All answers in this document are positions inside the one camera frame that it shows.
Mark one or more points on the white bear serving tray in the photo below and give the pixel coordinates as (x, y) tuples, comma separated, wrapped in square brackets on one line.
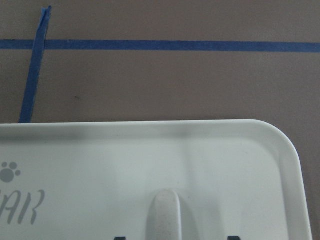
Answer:
[(97, 180)]

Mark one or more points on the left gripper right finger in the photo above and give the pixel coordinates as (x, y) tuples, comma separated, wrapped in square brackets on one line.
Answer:
[(233, 238)]

